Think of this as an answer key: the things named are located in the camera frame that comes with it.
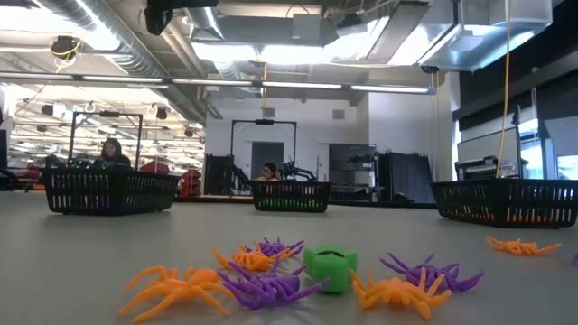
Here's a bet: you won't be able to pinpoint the black plastic slotted basket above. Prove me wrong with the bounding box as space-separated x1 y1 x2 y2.
431 178 578 229
249 180 333 213
42 167 182 217

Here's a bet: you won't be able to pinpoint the person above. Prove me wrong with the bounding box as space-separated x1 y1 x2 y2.
92 137 132 171
255 162 281 182

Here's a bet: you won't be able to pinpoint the long ceiling light bar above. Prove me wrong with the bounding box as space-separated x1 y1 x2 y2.
0 70 437 95

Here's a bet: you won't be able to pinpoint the black cabinet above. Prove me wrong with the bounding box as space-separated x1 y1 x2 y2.
203 153 236 196

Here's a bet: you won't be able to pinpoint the red storage bins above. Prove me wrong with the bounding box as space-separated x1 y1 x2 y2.
139 160 203 198

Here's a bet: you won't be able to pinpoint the grey door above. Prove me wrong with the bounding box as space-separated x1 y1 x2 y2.
250 141 284 181

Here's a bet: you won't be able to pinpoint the metal shelf unit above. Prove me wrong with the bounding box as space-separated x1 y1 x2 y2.
328 143 378 203

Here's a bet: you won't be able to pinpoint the black folding panel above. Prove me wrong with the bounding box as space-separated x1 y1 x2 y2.
378 151 435 204

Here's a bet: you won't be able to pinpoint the grey office machine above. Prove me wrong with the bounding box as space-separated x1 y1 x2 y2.
454 155 527 181

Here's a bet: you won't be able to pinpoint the silver round air duct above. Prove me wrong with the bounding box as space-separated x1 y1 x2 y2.
35 0 209 123

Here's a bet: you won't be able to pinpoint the black ceiling cable reel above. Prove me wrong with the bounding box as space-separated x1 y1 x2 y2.
49 34 82 62

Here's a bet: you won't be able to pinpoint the black metal rig frame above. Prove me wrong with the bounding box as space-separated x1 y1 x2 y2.
67 111 144 171
230 118 298 181

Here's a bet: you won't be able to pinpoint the black aluminium table frame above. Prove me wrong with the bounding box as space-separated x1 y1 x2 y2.
173 192 437 209

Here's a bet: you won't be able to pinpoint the silver rectangular air duct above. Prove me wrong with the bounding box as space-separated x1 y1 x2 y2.
417 0 555 73

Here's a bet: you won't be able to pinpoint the yellow hanging cable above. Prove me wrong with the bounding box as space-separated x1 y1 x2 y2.
495 0 514 180

